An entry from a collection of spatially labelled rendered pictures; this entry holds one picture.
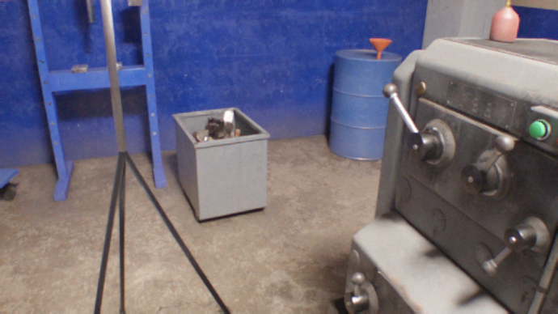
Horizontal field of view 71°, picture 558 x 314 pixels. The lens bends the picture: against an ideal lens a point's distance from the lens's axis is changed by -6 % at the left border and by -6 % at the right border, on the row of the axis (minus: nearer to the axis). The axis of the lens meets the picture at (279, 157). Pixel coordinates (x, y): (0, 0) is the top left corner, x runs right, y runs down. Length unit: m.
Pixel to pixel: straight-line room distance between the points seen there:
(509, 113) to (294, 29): 3.17
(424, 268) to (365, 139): 2.66
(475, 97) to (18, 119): 3.51
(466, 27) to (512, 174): 3.45
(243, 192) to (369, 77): 1.49
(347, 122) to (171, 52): 1.62
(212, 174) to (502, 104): 1.93
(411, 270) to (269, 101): 3.06
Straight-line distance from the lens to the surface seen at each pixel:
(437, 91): 1.06
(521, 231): 0.85
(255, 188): 2.70
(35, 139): 3.94
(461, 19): 4.23
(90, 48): 3.69
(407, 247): 1.15
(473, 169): 0.89
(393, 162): 1.24
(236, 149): 2.54
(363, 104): 3.58
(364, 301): 1.19
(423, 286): 1.07
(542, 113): 0.82
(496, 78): 0.94
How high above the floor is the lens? 1.45
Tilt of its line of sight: 23 degrees down
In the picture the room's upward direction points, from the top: 1 degrees clockwise
